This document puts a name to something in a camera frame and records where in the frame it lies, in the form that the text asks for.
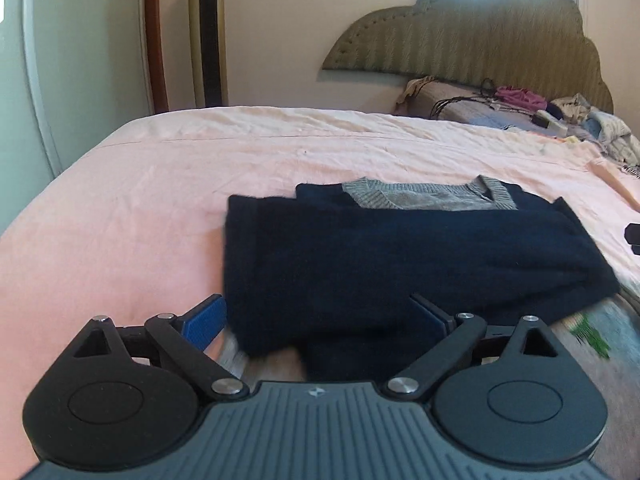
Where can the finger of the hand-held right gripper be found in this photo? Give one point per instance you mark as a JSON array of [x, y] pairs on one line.
[[634, 235]]

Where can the glass sliding wardrobe door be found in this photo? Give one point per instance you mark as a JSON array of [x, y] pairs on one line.
[[85, 50]]

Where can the green padded headboard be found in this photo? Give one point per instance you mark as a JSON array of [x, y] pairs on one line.
[[465, 35]]

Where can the pink garment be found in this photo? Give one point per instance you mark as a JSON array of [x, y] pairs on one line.
[[520, 96]]

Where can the bed with pink sheet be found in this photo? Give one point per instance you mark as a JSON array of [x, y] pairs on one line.
[[150, 185]]

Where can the striped grey pillow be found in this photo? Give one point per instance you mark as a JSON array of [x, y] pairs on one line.
[[450, 102]]

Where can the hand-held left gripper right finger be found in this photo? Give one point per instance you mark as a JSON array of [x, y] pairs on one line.
[[429, 314]]

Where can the green printed cloth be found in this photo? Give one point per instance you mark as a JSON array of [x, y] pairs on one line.
[[620, 340]]

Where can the brown wooden wardrobe frame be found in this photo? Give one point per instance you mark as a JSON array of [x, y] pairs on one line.
[[156, 50]]

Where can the pile of light clothes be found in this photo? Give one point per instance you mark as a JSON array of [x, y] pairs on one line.
[[605, 127]]

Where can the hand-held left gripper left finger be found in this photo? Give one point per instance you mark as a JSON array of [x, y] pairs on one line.
[[204, 322]]

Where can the gold tower air conditioner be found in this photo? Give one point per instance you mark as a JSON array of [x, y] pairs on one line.
[[207, 35]]

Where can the navy sweater with grey collar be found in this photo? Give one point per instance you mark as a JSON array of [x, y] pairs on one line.
[[375, 260]]

